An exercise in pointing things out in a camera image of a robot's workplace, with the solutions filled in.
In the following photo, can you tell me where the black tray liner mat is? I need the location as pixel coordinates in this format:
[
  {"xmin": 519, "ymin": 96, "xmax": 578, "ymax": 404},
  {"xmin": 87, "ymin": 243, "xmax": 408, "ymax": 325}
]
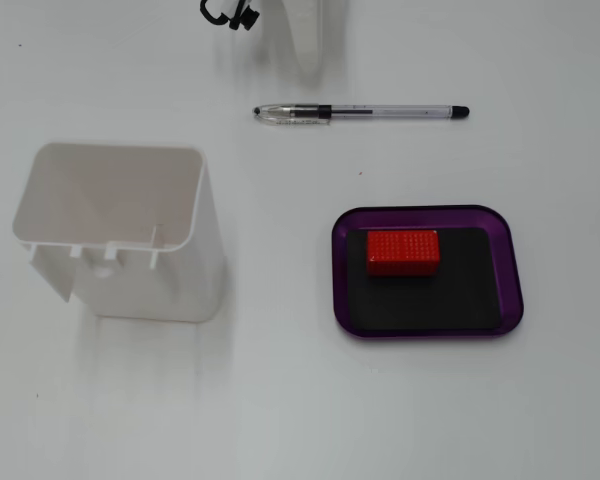
[{"xmin": 346, "ymin": 226, "xmax": 502, "ymax": 332}]

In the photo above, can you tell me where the purple metal tray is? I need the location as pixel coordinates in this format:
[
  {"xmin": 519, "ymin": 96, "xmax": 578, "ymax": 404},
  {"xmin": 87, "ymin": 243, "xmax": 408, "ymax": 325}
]
[{"xmin": 331, "ymin": 203, "xmax": 525, "ymax": 342}]

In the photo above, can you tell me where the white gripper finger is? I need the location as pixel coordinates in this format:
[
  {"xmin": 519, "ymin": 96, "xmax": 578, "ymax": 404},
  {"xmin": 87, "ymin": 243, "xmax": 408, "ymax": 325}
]
[{"xmin": 260, "ymin": 0, "xmax": 327, "ymax": 85}]

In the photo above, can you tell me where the white plastic open container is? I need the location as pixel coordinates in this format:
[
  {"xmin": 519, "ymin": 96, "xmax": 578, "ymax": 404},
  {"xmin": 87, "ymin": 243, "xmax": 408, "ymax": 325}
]
[{"xmin": 11, "ymin": 141, "xmax": 228, "ymax": 325}]

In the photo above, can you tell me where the clear ballpoint pen black ink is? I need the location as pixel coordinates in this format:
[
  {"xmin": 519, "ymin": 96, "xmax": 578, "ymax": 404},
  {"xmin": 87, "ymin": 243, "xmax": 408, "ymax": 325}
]
[{"xmin": 252, "ymin": 103, "xmax": 471, "ymax": 127}]

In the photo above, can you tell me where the red rectangular cube block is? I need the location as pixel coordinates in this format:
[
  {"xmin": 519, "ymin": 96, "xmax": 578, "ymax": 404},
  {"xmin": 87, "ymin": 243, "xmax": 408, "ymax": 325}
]
[{"xmin": 365, "ymin": 229, "xmax": 441, "ymax": 278}]

